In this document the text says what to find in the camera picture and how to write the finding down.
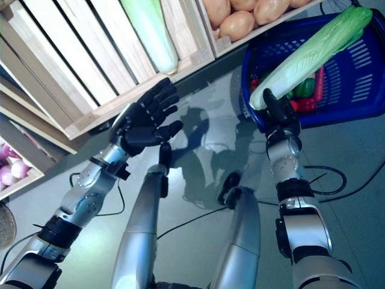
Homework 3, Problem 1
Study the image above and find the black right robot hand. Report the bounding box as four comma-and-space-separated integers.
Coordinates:
259, 88, 301, 136

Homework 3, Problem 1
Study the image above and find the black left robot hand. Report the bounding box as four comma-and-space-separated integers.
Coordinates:
108, 77, 183, 157

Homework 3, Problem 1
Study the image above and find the long napa cabbage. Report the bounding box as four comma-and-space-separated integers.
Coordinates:
120, 0, 179, 75
249, 5, 374, 111

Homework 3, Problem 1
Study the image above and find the blue plastic shopping basket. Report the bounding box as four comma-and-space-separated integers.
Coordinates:
239, 8, 385, 133

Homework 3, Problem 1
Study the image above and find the brown woven basket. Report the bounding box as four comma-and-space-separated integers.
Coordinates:
0, 203, 16, 250

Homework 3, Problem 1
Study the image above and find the green bell pepper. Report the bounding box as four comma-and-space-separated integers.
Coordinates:
285, 77, 315, 99

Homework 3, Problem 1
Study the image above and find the black left robot foot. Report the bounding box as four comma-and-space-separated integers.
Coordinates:
158, 143, 173, 169

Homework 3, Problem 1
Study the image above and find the black robot foot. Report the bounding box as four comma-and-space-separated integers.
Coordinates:
218, 171, 243, 208
158, 143, 173, 169

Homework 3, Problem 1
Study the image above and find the wooden slatted cabbage crate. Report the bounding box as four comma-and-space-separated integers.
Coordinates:
0, 0, 216, 141

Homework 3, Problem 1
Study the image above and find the black right robot foot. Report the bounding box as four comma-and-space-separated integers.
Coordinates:
218, 171, 243, 208

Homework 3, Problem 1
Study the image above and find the silver left robot leg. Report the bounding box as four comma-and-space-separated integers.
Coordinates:
111, 164, 169, 289

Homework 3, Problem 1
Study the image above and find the silver robot leg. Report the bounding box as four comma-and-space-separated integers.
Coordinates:
111, 164, 169, 289
210, 185, 261, 289

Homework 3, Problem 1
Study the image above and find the wooden produce shelf stand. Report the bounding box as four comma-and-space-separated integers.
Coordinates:
0, 81, 88, 157

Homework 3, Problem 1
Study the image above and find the wooden potato crate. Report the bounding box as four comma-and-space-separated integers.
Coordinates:
195, 0, 325, 58

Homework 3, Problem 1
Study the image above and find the silver right robot leg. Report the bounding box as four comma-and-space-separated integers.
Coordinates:
210, 185, 261, 289

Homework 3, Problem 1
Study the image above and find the purple white onion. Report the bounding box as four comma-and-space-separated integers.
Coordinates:
0, 143, 14, 162
10, 159, 32, 178
0, 165, 19, 186

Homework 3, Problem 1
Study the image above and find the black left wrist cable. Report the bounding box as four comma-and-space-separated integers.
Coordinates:
69, 171, 126, 216

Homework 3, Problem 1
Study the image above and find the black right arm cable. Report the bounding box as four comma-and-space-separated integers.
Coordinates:
303, 162, 385, 199

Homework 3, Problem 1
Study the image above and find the black floor cable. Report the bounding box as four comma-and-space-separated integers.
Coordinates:
156, 207, 238, 241

